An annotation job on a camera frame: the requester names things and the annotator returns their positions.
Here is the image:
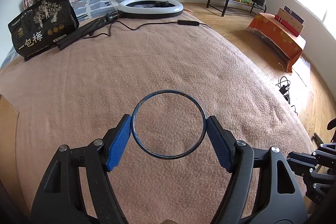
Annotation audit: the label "dark blue bangle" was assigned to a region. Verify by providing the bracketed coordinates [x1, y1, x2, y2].
[130, 89, 206, 160]

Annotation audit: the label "cardboard box tray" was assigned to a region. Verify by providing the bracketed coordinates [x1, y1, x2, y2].
[0, 94, 20, 183]

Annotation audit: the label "orange cloth covered box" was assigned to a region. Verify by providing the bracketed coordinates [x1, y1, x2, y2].
[247, 12, 306, 73]

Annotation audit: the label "stacked books on box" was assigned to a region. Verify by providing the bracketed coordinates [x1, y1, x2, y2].
[274, 6, 304, 37]

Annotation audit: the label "pink fleece blanket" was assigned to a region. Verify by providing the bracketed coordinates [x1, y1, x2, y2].
[1, 19, 313, 223]

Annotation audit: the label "black snack bag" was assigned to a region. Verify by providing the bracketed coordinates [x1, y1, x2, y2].
[8, 0, 79, 61]

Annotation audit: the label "black charger with cable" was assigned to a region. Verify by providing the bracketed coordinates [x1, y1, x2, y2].
[276, 75, 298, 116]

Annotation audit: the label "black ring light cable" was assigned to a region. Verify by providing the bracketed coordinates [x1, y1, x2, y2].
[86, 18, 211, 39]

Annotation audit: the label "white ring light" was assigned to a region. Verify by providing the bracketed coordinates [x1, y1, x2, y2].
[118, 0, 184, 19]

